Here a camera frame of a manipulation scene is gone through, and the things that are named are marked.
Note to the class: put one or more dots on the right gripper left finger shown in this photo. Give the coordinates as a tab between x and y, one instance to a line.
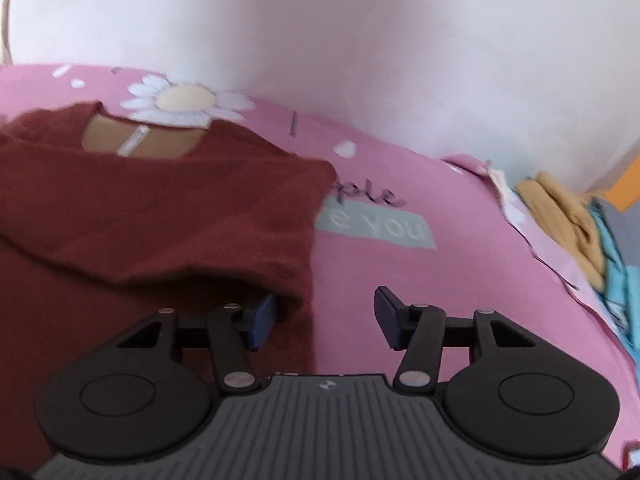
234	330

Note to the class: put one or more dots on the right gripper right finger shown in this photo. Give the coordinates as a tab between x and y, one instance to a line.
419	331

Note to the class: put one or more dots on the dark red knit sweater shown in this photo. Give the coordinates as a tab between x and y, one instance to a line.
92	242

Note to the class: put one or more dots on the pink floral bed sheet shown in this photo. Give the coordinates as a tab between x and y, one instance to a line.
433	231

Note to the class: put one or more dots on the mustard yellow garment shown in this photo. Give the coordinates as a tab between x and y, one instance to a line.
564	216

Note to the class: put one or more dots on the light blue garment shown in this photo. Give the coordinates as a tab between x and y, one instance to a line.
619	236

